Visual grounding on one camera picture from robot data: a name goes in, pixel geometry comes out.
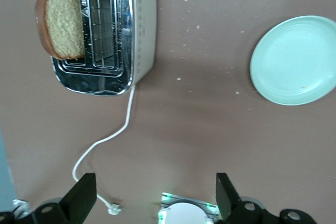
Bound white toaster power cord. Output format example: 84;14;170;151
72;84;137;216

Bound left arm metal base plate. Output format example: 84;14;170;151
157;192;221;224

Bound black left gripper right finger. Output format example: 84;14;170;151
215;173;320;224

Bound brown bread slice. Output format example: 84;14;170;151
35;0;86;61

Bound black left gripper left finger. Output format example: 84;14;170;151
0;173;97;224

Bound aluminium frame profile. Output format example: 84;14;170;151
12;199;31;210

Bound beige chrome two-slot toaster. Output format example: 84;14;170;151
36;0;158;96

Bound light green plate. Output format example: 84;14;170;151
249;15;336;106

